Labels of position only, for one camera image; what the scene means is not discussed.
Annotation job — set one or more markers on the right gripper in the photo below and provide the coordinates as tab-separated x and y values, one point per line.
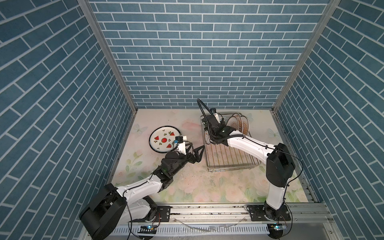
223	125

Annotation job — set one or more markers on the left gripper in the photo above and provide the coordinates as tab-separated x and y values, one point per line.
195	158

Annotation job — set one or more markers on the brown patterned plate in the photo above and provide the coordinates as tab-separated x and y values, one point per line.
245	125
235	122

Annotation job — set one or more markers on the white watermelon plate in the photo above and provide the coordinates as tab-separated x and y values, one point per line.
162	139

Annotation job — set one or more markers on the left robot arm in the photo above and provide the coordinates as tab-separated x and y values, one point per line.
113	206

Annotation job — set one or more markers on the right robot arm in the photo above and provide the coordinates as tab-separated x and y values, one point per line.
279	163

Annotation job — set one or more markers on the metal wire dish rack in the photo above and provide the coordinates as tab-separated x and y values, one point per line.
221	158

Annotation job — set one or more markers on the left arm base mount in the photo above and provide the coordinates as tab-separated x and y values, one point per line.
160	215

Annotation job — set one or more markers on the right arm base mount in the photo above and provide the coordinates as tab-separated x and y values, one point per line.
266	213

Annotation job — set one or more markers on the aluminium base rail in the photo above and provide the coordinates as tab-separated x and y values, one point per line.
200	220

